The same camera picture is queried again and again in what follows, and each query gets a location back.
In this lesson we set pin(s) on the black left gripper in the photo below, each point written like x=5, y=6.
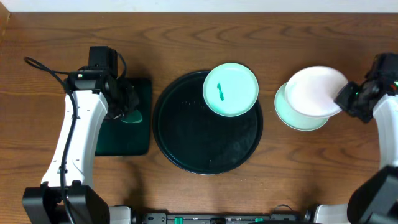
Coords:
x=125, y=101

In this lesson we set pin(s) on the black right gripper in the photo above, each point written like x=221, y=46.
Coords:
x=343, y=98

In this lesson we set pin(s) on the white plate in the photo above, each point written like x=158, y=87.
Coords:
x=312, y=91

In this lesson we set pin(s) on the green scouring sponge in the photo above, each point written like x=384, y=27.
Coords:
x=132, y=118

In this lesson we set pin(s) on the large mint green plate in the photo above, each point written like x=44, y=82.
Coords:
x=292, y=118

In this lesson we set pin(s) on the small mint green plate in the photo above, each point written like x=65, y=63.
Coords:
x=230, y=89

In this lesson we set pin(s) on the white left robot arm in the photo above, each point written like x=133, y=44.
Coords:
x=94, y=93

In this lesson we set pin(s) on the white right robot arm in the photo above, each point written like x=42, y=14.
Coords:
x=376, y=200

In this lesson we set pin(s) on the black rectangular water tray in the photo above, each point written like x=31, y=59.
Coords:
x=121, y=139

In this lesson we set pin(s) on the round black serving tray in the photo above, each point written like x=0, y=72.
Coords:
x=195, y=138

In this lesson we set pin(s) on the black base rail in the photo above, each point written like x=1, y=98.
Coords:
x=280, y=214

